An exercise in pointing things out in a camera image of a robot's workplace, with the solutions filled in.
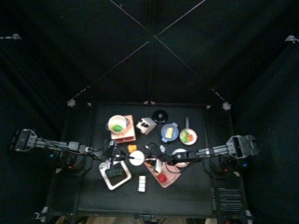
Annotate white round plate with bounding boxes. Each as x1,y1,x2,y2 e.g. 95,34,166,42
128,150,146,167

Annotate black ridged block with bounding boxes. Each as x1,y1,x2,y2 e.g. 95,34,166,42
107,168,126,179

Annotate white round dish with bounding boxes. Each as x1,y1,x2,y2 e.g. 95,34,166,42
172,148,191,169

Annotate pink wooden toy stove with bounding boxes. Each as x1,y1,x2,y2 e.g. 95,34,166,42
110,115,138,144

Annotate red toy food piece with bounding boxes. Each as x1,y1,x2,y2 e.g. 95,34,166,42
156,173,170,185

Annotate light blue bowl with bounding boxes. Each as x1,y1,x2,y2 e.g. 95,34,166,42
160,122,180,144

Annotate yellow toy butter block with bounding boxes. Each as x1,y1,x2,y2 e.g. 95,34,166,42
164,127,175,140

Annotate white segmented strip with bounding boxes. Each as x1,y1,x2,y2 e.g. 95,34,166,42
136,174,147,193

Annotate pink cutting board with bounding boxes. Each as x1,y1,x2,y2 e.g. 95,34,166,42
144,158,183,189

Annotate white rectangular tray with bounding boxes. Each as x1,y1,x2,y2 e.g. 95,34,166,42
98,159,134,192

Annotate black lid with grey knob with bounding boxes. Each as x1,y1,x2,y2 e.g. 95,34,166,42
152,109,168,125

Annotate frying pan with dark handle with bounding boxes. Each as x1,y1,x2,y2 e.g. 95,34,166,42
179,116,199,146

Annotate white pot with handles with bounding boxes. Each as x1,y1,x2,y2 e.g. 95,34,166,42
106,114,131,133

